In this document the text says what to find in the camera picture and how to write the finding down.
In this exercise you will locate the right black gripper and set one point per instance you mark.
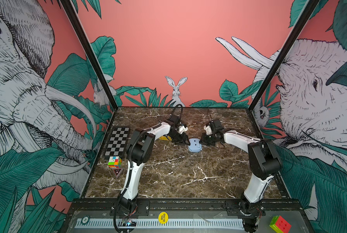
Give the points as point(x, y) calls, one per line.
point(203, 141)

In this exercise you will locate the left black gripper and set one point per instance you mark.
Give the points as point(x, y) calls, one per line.
point(183, 140)

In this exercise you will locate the yellow rectangular alarm clock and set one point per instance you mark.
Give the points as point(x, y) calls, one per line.
point(165, 138)

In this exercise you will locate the light blue small alarm clock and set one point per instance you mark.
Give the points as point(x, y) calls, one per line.
point(195, 145)

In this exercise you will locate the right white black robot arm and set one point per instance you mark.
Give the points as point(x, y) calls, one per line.
point(264, 160)

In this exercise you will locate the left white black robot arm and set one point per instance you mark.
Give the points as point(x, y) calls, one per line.
point(139, 152)

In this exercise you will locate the black white checkerboard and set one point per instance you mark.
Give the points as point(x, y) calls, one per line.
point(118, 142)

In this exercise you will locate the colourful rubik cube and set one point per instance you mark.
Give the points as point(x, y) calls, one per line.
point(114, 162)
point(280, 225)

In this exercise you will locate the red triangle sticker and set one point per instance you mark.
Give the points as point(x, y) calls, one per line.
point(117, 172)

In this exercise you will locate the yellow round sticker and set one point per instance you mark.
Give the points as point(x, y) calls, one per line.
point(163, 218)

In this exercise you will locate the small green circuit board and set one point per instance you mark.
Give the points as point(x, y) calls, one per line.
point(129, 223)

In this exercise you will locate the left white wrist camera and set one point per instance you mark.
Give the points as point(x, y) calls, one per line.
point(182, 128)

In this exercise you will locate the black mounting rail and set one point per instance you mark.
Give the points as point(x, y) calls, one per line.
point(146, 206)

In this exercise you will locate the white slotted cable duct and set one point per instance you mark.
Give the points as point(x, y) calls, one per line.
point(173, 223)

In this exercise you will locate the right black frame post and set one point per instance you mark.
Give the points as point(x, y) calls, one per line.
point(303, 18)

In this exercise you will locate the black frame post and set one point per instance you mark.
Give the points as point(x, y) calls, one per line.
point(81, 35)
point(303, 18)

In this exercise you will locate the left black frame post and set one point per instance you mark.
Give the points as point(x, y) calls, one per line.
point(81, 35)

